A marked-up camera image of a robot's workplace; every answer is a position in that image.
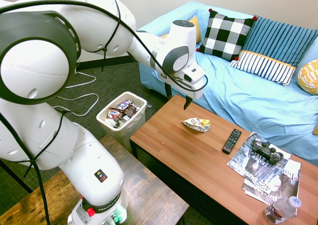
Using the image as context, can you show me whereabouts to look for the red brown snack wrapper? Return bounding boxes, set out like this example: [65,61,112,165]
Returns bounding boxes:
[107,107,124,122]

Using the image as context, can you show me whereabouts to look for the black game controller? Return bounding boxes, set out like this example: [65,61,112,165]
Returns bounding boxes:
[252,138,284,165]

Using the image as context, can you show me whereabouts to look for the wooden coffee table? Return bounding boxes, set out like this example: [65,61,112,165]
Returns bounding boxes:
[129,94,318,225]

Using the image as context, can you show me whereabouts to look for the clear plastic water bottle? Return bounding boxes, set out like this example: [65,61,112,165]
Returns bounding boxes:
[263,196,302,225]

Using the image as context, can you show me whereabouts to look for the blue striped pillow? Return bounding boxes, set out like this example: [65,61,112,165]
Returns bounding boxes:
[242,15,318,68]

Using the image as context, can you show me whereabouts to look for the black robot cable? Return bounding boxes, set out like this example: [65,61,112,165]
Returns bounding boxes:
[0,0,209,225]

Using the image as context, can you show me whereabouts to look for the dark brown snack wrapper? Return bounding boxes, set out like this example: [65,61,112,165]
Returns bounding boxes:
[123,102,140,117]

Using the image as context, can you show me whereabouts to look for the plain yellow pillow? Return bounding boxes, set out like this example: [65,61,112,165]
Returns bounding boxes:
[160,15,202,44]

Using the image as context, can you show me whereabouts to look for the dark leader cover magazine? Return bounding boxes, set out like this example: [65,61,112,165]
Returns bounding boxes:
[226,132,291,178]

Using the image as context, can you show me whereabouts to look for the yellow white patterned pillow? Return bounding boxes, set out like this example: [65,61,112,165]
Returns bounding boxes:
[297,58,318,95]

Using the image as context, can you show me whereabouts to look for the black white checkered pillow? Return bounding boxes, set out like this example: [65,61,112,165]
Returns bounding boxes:
[196,8,258,61]

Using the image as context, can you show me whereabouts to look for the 425 business magazine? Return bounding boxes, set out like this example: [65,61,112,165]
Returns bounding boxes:
[242,159,302,207]

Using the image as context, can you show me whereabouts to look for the white navy striped pillow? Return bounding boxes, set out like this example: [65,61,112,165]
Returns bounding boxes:
[229,50,297,87]

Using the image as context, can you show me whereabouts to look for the white trash bin with liner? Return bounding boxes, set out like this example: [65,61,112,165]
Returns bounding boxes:
[96,91,149,151]

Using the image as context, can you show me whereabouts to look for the white floor cable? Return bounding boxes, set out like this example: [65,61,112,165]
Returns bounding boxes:
[51,93,99,118]
[65,71,97,89]

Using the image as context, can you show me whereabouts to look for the purple snack wrapper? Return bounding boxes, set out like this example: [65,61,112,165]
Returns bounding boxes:
[117,100,133,111]

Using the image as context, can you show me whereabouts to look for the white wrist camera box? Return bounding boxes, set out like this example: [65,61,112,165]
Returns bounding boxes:
[177,62,206,85]

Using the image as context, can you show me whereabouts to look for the black tv remote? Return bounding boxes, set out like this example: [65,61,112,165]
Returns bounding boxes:
[222,128,242,155]

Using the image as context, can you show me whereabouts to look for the rustic wooden robot table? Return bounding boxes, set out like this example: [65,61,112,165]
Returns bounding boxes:
[0,135,189,225]

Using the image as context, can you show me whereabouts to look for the white yellow chip bag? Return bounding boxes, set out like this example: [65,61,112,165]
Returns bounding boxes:
[181,117,211,133]

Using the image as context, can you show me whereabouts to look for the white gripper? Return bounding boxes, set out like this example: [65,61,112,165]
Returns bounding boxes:
[159,71,205,111]

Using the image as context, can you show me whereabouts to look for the light blue sofa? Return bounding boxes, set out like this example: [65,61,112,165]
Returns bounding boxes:
[138,0,318,166]

